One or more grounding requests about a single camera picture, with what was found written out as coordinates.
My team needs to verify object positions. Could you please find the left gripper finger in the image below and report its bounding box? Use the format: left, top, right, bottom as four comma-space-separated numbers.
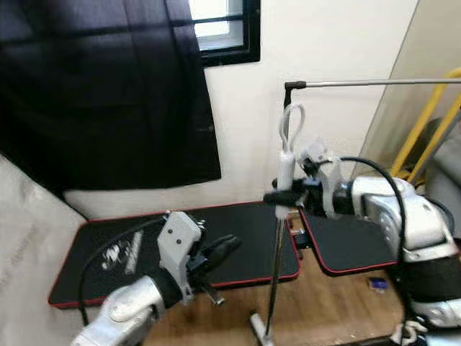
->
198, 235, 242, 260
200, 254, 235, 283

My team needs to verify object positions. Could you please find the small black red-trimmed bench pad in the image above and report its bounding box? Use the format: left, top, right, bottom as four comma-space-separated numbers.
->
300, 209, 415, 277

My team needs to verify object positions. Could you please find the small blue box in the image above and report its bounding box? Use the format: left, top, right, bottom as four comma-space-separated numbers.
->
367, 277, 390, 294

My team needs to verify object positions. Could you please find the large black red-trimmed bench pad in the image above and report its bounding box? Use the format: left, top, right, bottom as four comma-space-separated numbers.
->
48, 202, 303, 310

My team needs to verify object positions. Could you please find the grey foam mat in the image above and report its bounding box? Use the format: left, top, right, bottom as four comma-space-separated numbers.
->
425, 141, 461, 211

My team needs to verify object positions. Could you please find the white plastic wrapped panel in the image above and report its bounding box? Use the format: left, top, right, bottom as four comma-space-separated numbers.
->
0, 155, 94, 346

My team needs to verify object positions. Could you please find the black framed window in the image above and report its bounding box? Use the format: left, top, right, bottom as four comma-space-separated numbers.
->
187, 0, 262, 68

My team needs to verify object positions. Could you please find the pale grey door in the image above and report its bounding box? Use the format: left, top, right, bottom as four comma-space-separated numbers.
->
360, 0, 461, 174

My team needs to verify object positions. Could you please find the black curtain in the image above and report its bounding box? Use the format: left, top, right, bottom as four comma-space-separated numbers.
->
0, 0, 223, 196

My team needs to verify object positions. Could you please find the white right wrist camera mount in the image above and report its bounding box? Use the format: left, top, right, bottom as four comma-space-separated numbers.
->
301, 141, 357, 218

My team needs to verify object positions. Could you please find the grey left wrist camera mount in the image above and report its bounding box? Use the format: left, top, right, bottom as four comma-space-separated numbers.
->
158, 211, 207, 305

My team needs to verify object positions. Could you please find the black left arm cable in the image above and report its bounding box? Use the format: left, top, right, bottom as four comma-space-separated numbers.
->
77, 215, 168, 327

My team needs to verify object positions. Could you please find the yellow tubular frame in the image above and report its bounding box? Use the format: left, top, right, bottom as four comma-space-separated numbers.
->
389, 66, 461, 182

